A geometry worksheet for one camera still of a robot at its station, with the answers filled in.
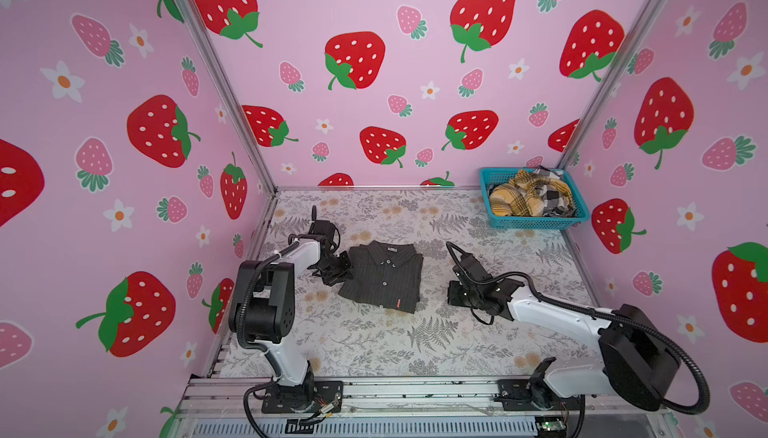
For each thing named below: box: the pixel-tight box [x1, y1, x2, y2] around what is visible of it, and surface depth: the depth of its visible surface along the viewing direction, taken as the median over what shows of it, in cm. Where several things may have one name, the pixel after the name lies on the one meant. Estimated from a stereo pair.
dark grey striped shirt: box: [338, 240, 424, 313], surface depth 94 cm
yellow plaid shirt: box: [489, 169, 574, 216], surface depth 106 cm
